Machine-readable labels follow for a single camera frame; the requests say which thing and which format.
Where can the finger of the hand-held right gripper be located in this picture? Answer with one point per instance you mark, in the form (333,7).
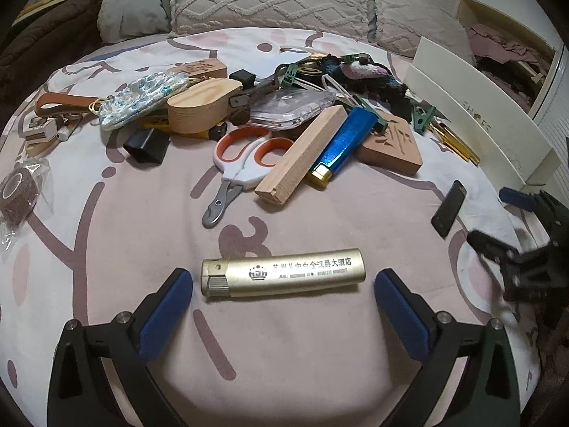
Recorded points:
(489,245)
(515,199)

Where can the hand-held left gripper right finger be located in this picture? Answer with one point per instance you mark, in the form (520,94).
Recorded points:
(402,316)

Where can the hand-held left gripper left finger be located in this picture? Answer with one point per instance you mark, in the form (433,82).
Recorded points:
(164,316)

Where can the gold lighter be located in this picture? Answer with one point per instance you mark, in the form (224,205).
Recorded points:
(284,273)

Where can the carved wooden tile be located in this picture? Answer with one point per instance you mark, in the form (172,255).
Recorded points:
(391,151)

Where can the white shoe box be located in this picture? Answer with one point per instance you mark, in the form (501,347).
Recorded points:
(466,93)

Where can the green clothespin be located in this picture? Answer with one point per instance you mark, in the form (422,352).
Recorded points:
(381,125)
(289,75)
(420,118)

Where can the black rectangular case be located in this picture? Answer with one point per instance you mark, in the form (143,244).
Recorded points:
(402,106)

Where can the pile of pink clothes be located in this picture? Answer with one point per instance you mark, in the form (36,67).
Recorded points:
(498,44)

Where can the white orange scissors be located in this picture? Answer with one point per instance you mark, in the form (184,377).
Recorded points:
(240,173)

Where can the black plastic cap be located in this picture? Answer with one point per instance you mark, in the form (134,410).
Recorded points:
(146,146)

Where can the blue lighter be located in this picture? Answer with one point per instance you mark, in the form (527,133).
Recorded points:
(346,142)

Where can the long wooden block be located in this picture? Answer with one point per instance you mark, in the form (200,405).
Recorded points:
(302,155)

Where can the yellow black lighter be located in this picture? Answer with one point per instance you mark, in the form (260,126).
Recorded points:
(214,133)

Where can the wrapped brown bandage roll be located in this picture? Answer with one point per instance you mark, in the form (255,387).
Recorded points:
(17,191)

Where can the white open wardrobe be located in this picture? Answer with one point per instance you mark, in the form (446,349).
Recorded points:
(462,9)

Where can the crochet yarn bird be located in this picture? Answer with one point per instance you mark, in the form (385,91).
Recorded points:
(364,71)

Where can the textured beige pillow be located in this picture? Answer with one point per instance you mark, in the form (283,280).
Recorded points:
(266,0)
(418,13)

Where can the oval wooden box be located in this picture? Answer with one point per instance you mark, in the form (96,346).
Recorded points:
(200,106)

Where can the floral fabric pouch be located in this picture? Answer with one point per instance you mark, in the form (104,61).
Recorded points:
(142,95)

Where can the small white device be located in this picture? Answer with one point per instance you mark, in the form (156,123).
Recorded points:
(42,131)

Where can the clear plastic case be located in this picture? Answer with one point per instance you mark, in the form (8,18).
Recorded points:
(289,106)

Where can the engraved wooden tag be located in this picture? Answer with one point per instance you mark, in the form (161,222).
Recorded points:
(200,69)

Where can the small black box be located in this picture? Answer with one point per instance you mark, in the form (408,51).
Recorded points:
(241,78)

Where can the brown fleece blanket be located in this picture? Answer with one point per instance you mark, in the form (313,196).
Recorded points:
(35,49)

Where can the grey plush cloth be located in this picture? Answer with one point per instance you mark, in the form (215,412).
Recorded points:
(129,13)

